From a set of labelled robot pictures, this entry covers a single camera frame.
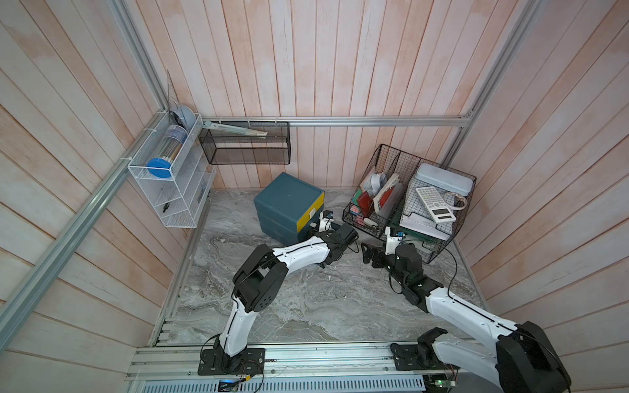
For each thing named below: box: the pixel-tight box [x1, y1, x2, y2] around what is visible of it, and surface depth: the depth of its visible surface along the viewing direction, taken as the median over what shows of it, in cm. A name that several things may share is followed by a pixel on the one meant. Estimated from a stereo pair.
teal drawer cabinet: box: [253, 171, 326, 246], surface depth 90 cm
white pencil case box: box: [415, 162, 474, 198], surface depth 95 cm
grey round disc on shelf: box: [173, 104, 197, 131], surface depth 85 cm
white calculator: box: [415, 185, 458, 224], surface depth 87 cm
